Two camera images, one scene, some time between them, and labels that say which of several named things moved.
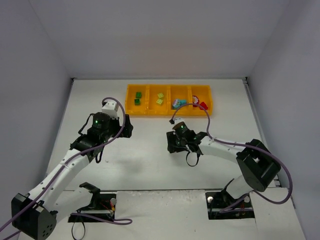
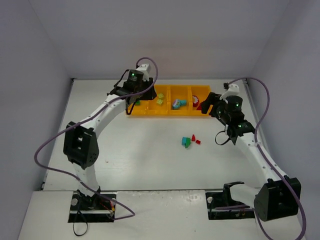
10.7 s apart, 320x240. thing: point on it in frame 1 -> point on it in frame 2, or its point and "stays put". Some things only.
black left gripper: [125, 127] -> [149, 91]
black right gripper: [171, 143] -> [208, 104]
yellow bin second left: [152, 108] stays put
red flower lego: [195, 100] stays put
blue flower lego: [176, 103] stays put
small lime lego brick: [159, 101] stays put
